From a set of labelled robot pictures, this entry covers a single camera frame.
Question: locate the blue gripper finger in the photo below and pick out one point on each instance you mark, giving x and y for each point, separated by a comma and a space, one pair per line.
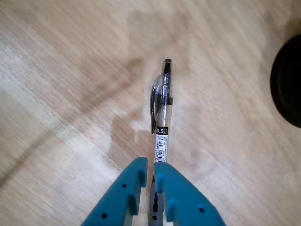
117, 202
188, 202

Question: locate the clear pen grey grip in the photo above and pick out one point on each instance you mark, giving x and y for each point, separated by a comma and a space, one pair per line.
162, 141

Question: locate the black mesh pen holder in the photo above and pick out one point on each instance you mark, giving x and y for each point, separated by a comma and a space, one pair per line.
289, 82

